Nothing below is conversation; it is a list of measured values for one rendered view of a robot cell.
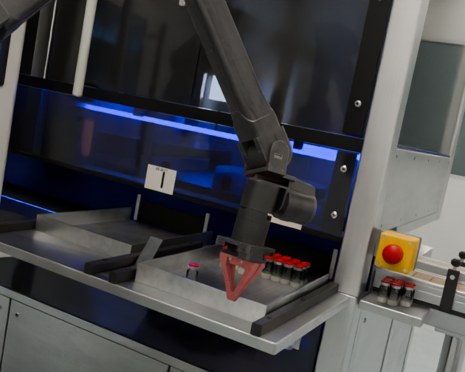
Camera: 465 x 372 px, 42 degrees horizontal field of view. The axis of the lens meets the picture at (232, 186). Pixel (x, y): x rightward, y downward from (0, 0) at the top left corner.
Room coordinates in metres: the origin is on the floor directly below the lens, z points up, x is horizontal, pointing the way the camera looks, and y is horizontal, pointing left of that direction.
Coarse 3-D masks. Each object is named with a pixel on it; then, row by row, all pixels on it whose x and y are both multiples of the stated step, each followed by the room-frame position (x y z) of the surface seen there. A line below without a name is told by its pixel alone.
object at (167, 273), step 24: (144, 264) 1.07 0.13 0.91; (168, 264) 1.16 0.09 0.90; (216, 264) 1.30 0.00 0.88; (168, 288) 1.04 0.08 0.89; (192, 288) 1.02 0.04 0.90; (216, 288) 1.01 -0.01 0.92; (264, 288) 1.18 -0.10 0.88; (288, 288) 1.22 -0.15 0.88; (312, 288) 1.17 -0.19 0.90; (240, 312) 0.98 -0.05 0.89; (264, 312) 0.96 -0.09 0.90
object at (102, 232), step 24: (48, 216) 1.33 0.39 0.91; (72, 216) 1.40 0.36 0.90; (96, 216) 1.48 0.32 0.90; (120, 216) 1.57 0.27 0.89; (72, 240) 1.26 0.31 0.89; (96, 240) 1.23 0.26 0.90; (120, 240) 1.35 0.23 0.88; (144, 240) 1.40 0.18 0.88; (168, 240) 1.31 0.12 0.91; (192, 240) 1.41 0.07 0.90
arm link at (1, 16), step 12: (0, 0) 0.82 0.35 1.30; (12, 0) 0.83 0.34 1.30; (24, 0) 0.84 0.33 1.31; (36, 0) 0.85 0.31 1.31; (48, 0) 0.88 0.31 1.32; (0, 12) 0.80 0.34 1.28; (12, 12) 0.83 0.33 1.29; (24, 12) 0.84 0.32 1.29; (36, 12) 0.88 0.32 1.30; (0, 24) 0.80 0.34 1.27; (12, 24) 0.83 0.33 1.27; (0, 36) 0.86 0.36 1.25
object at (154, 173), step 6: (150, 168) 1.50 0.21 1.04; (156, 168) 1.49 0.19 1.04; (162, 168) 1.48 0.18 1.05; (150, 174) 1.49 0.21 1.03; (156, 174) 1.49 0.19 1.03; (168, 174) 1.47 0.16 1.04; (174, 174) 1.46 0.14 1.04; (150, 180) 1.49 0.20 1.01; (156, 180) 1.48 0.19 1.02; (168, 180) 1.47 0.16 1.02; (174, 180) 1.46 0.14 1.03; (150, 186) 1.49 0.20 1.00; (156, 186) 1.48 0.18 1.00; (162, 186) 1.48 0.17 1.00; (168, 186) 1.47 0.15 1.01; (162, 192) 1.47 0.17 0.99; (168, 192) 1.47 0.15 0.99
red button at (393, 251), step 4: (392, 244) 1.20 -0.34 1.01; (384, 248) 1.20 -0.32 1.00; (388, 248) 1.19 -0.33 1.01; (392, 248) 1.19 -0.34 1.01; (396, 248) 1.19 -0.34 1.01; (400, 248) 1.19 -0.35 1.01; (384, 252) 1.20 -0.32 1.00; (388, 252) 1.19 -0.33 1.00; (392, 252) 1.19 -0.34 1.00; (396, 252) 1.18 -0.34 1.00; (400, 252) 1.18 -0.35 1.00; (384, 256) 1.20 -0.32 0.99; (388, 256) 1.19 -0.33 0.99; (392, 256) 1.19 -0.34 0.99; (396, 256) 1.18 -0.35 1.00; (400, 256) 1.18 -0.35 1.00; (384, 260) 1.20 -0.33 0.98; (388, 260) 1.19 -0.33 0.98; (392, 260) 1.19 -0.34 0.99; (396, 260) 1.18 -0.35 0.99; (400, 260) 1.19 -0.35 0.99; (392, 264) 1.19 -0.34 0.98
